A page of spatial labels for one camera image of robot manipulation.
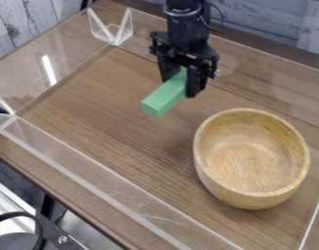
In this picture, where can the clear acrylic enclosure wall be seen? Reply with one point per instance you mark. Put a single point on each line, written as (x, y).
(118, 165)

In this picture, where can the black metal bracket with screw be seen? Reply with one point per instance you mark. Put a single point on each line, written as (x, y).
(56, 239)

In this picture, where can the clear acrylic corner bracket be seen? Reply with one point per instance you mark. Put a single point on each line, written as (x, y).
(111, 33)

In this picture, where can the black table leg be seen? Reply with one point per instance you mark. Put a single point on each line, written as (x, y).
(47, 206)

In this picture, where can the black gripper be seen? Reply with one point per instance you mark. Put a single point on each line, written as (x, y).
(182, 47)

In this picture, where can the green rectangular block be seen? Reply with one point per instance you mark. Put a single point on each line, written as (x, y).
(166, 96)

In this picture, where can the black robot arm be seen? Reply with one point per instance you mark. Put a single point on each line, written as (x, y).
(185, 6)

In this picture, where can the brown wooden bowl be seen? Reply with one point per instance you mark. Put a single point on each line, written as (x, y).
(252, 158)

